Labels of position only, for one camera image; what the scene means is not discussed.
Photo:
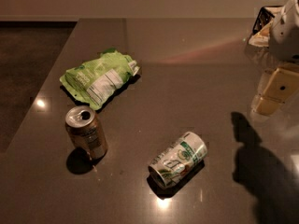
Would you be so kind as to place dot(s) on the green white 7up can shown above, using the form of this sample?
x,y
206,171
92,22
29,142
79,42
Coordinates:
x,y
169,167

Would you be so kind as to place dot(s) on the black wire napkin holder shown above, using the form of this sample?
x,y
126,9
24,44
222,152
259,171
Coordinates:
x,y
265,15

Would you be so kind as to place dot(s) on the green chip bag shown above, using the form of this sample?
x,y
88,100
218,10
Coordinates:
x,y
95,81

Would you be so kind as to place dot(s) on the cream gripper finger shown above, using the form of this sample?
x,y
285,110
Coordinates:
x,y
276,87

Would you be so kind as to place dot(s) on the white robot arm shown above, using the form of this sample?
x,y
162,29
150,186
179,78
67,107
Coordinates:
x,y
277,30

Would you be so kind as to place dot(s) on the brown gold soda can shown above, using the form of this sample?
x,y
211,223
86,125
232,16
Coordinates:
x,y
85,131

